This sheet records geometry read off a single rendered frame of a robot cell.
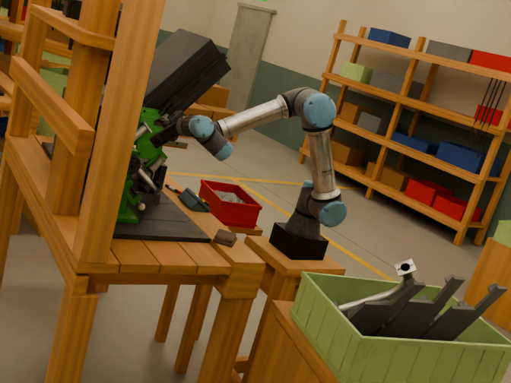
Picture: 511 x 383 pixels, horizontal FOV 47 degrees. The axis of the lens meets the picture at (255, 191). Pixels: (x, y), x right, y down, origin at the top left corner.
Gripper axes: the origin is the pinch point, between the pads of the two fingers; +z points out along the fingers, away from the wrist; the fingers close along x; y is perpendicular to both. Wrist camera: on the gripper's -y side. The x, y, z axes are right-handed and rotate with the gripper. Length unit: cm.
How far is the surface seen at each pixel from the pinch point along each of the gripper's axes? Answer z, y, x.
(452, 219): 236, 319, -365
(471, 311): -95, 20, -87
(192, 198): 13.6, -0.3, -36.7
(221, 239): -22.8, -12.2, -42.2
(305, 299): -60, -12, -61
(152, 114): 17.6, 7.9, 2.1
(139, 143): 17.8, -3.9, -4.1
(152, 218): -1.0, -23.2, -25.7
